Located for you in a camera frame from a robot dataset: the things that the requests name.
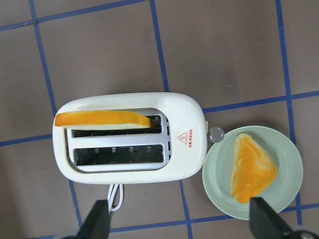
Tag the pale green plate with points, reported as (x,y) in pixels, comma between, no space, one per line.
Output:
(217,167)

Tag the triangular bread on plate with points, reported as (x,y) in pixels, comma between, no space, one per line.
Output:
(253,169)

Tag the bread slice in toaster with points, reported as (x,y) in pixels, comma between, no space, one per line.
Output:
(102,120)

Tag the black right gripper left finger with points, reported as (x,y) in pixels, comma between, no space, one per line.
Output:
(97,223)

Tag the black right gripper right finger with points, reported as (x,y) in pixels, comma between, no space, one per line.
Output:
(265,223)

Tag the white two-slot toaster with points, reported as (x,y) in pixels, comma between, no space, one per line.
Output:
(175,148)

